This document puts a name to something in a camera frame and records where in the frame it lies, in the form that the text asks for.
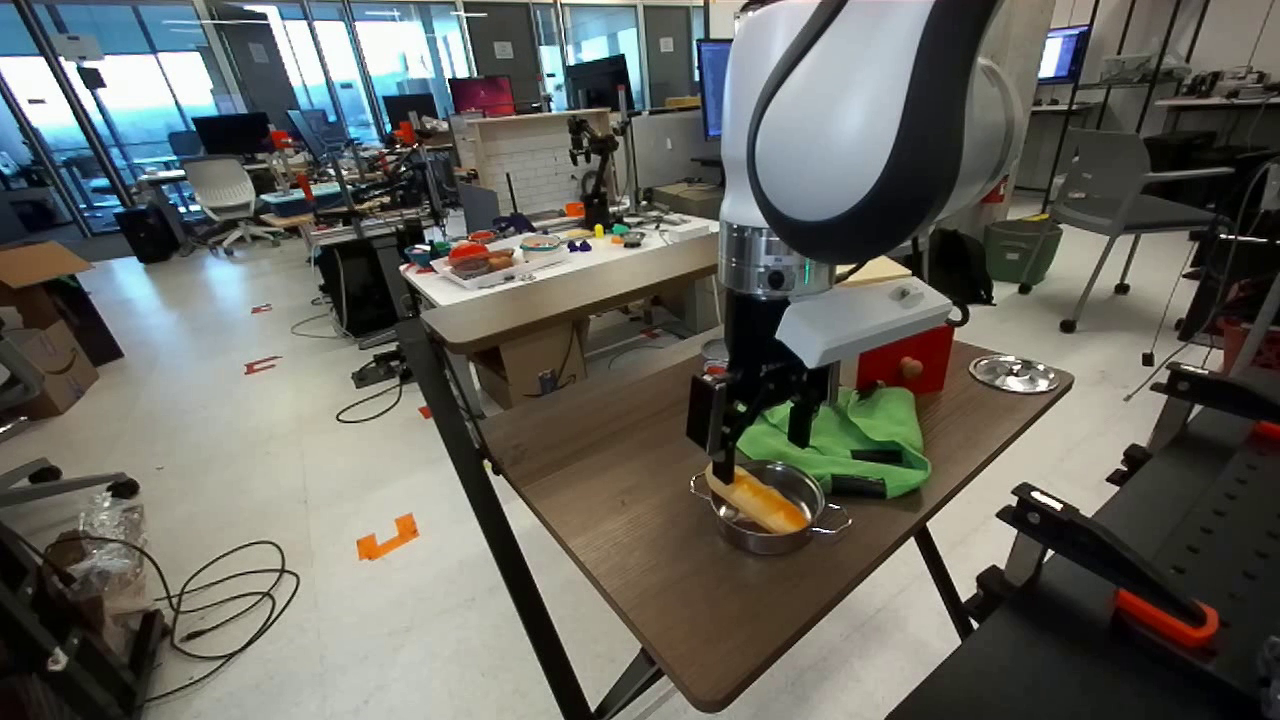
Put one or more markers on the cardboard box under desk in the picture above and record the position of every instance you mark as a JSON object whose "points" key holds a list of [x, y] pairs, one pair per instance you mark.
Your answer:
{"points": [[532, 362]]}

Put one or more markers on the open cardboard box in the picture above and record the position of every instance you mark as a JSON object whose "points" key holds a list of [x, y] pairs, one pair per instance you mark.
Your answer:
{"points": [[40, 321]]}

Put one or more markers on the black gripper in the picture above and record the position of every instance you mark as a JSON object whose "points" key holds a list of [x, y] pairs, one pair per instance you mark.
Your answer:
{"points": [[762, 352]]}

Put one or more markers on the small computer monitor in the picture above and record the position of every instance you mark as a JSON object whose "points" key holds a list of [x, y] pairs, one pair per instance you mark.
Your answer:
{"points": [[1062, 53]]}

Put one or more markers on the black bag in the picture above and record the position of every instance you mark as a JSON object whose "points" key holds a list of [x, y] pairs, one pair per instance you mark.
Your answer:
{"points": [[963, 275]]}

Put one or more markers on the white swivel chair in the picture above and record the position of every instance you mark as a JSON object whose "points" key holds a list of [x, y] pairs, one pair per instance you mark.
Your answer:
{"points": [[224, 194]]}

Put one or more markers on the green cloth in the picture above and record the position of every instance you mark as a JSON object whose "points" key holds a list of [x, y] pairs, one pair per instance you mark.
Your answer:
{"points": [[864, 424]]}

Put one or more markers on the blue computer monitor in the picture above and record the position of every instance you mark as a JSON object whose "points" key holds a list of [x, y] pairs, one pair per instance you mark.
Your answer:
{"points": [[710, 84]]}

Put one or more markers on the red-fronted wooden drawer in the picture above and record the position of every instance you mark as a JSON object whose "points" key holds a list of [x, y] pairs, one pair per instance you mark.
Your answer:
{"points": [[921, 362]]}

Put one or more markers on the clear plastic bottle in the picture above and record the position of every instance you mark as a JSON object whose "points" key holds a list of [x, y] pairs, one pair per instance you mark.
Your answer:
{"points": [[114, 515]]}

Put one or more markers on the small black robot arm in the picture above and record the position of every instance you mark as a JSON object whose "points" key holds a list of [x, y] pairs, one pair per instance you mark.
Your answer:
{"points": [[598, 166]]}

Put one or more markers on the steel pot lid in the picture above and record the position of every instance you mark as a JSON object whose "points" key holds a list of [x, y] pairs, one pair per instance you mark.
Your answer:
{"points": [[1018, 375]]}

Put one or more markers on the red toy tray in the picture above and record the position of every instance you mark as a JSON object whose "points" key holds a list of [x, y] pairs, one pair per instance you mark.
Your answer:
{"points": [[483, 259]]}

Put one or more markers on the brown table with black frame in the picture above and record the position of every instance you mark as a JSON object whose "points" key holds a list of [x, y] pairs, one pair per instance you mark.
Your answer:
{"points": [[626, 535]]}

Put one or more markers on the grey chair with armrest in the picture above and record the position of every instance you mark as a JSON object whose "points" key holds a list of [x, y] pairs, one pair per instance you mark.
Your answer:
{"points": [[1113, 203]]}

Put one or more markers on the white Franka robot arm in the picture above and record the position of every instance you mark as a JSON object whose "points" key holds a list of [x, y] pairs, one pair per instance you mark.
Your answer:
{"points": [[855, 146]]}

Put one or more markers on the green bin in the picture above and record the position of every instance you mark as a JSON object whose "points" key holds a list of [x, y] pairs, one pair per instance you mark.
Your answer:
{"points": [[1025, 255]]}

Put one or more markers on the black perforated robot platform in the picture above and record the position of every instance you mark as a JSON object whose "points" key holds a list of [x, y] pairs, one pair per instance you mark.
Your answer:
{"points": [[1173, 561]]}

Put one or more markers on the white table with toys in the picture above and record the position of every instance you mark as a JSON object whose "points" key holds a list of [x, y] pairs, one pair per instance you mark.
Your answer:
{"points": [[567, 262]]}

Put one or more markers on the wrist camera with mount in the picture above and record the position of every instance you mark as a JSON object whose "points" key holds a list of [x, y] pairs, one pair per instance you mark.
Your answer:
{"points": [[707, 410]]}

